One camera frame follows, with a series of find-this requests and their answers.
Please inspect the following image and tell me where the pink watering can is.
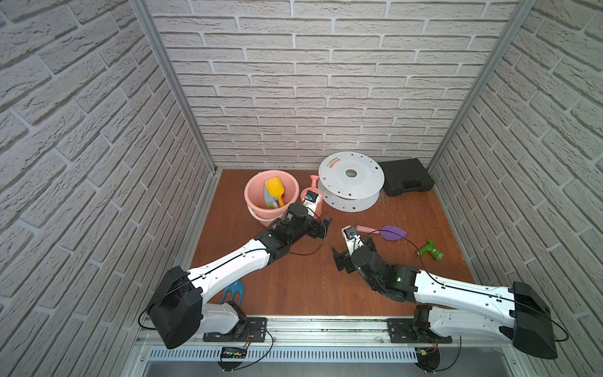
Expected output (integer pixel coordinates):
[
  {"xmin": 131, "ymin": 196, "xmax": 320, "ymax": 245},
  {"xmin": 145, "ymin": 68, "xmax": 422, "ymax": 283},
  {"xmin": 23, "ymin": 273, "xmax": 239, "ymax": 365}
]
[{"xmin": 300, "ymin": 175, "xmax": 323, "ymax": 218}]

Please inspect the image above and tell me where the teal trowel light handle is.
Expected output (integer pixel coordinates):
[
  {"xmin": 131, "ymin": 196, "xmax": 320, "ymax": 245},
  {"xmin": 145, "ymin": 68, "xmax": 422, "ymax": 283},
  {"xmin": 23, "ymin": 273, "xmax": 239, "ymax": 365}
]
[{"xmin": 265, "ymin": 190, "xmax": 280, "ymax": 209}]

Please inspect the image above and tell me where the yellow scoop blue tip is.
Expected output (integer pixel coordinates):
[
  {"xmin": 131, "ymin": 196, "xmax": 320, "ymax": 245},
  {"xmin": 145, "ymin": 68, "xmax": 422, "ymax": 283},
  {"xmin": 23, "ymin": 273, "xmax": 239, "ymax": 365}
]
[{"xmin": 265, "ymin": 176, "xmax": 284, "ymax": 207}]

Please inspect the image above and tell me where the purple scoop pink handle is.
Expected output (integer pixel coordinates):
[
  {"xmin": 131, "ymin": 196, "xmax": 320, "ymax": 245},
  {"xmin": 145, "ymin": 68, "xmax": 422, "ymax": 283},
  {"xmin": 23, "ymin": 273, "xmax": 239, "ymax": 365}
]
[{"xmin": 356, "ymin": 226, "xmax": 407, "ymax": 241}]

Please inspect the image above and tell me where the pink plastic bucket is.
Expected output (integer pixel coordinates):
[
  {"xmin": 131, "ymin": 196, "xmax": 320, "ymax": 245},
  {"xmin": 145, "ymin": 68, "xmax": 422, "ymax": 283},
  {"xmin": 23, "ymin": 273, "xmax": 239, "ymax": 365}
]
[{"xmin": 243, "ymin": 171, "xmax": 300, "ymax": 226}]

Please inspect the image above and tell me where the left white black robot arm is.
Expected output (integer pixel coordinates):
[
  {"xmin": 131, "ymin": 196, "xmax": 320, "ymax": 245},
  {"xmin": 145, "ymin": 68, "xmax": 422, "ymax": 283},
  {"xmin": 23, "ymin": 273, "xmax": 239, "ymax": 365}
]
[{"xmin": 142, "ymin": 203, "xmax": 331, "ymax": 350}]

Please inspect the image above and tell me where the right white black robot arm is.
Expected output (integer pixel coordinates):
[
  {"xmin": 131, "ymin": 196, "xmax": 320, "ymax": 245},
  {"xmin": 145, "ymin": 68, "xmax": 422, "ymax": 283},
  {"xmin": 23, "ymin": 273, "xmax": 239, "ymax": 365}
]
[{"xmin": 333, "ymin": 245, "xmax": 568, "ymax": 360}]

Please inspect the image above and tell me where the black plastic tool case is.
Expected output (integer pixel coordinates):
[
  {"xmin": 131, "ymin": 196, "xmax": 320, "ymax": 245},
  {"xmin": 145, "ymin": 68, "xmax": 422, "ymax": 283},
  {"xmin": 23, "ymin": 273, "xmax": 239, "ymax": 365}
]
[{"xmin": 379, "ymin": 159, "xmax": 435, "ymax": 196}]

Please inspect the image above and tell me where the black round connector box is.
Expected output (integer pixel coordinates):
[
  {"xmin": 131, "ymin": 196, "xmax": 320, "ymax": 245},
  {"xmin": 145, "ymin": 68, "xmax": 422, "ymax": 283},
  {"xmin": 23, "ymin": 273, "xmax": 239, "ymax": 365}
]
[{"xmin": 416, "ymin": 350, "xmax": 441, "ymax": 373}]

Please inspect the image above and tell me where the small green circuit board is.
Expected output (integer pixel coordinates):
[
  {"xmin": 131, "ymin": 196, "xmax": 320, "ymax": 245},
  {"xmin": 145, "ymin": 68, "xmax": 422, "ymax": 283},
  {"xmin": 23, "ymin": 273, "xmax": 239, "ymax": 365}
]
[{"xmin": 220, "ymin": 347, "xmax": 247, "ymax": 360}]

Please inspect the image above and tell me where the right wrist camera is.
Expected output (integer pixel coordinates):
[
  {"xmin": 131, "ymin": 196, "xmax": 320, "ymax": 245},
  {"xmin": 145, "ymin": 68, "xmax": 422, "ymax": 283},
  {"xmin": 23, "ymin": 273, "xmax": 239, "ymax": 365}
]
[{"xmin": 342, "ymin": 226, "xmax": 364, "ymax": 254}]

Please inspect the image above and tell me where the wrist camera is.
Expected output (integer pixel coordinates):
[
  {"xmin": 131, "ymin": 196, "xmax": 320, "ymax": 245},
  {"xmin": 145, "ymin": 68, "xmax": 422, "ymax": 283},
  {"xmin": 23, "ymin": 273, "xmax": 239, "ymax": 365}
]
[
  {"xmin": 302, "ymin": 190, "xmax": 320, "ymax": 217},
  {"xmin": 342, "ymin": 226, "xmax": 364, "ymax": 254}
]

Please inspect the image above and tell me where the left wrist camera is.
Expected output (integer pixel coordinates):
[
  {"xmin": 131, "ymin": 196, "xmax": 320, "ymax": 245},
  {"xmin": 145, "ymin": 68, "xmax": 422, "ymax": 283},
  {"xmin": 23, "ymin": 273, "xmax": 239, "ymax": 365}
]
[{"xmin": 302, "ymin": 190, "xmax": 320, "ymax": 217}]

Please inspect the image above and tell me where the white cable spool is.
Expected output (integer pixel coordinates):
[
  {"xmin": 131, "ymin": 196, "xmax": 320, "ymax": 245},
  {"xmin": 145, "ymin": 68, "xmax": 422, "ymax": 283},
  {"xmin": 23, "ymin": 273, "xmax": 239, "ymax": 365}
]
[{"xmin": 318, "ymin": 152, "xmax": 385, "ymax": 213}]

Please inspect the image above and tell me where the blue fork yellow handle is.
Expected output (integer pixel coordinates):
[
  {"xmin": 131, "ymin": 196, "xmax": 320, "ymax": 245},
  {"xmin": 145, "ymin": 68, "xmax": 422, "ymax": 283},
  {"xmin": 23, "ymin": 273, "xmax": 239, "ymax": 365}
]
[{"xmin": 221, "ymin": 280, "xmax": 245, "ymax": 306}]

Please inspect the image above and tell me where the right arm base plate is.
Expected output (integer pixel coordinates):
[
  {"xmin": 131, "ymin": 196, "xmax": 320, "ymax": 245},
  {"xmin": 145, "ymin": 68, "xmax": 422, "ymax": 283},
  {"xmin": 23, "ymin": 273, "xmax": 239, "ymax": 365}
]
[{"xmin": 386, "ymin": 318, "xmax": 452, "ymax": 344}]

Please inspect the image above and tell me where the green hose nozzle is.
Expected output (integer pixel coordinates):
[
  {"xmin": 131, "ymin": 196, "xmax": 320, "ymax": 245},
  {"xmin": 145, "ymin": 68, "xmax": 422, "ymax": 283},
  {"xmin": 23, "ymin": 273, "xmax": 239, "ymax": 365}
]
[{"xmin": 416, "ymin": 239, "xmax": 444, "ymax": 261}]

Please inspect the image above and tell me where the aluminium front rail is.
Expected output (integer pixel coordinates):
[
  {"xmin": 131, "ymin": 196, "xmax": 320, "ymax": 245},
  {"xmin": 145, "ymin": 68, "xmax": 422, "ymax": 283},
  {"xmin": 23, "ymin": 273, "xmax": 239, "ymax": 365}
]
[{"xmin": 133, "ymin": 314, "xmax": 524, "ymax": 350}]

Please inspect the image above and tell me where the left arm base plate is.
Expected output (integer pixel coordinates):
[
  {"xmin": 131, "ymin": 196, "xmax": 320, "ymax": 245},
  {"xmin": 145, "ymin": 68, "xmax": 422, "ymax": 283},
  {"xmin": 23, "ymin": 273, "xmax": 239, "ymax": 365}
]
[{"xmin": 203, "ymin": 317, "xmax": 268, "ymax": 343}]

